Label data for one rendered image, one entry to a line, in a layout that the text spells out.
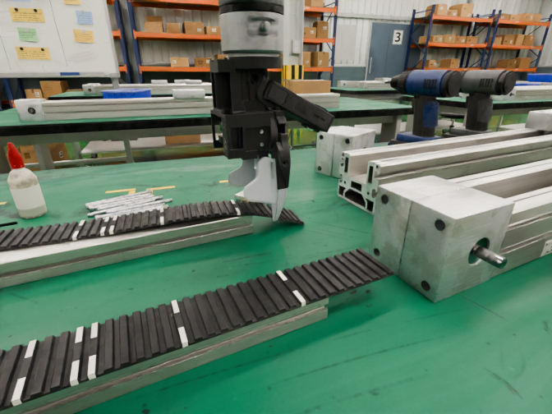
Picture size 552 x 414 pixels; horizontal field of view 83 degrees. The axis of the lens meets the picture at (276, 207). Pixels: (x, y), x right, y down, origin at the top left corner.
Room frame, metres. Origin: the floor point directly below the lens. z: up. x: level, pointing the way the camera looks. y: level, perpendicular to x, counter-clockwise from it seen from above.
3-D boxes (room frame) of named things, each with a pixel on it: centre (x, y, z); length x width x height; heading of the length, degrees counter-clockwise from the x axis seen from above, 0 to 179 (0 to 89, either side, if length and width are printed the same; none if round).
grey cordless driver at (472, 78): (0.91, -0.53, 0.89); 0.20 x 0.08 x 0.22; 28
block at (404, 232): (0.30, -0.18, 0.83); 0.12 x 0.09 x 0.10; 26
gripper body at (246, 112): (0.42, 0.03, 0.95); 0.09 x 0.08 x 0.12; 115
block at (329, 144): (0.69, -0.17, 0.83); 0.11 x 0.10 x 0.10; 48
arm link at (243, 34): (0.42, 0.03, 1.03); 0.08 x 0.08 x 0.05
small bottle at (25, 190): (0.46, 0.40, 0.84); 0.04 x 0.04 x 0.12
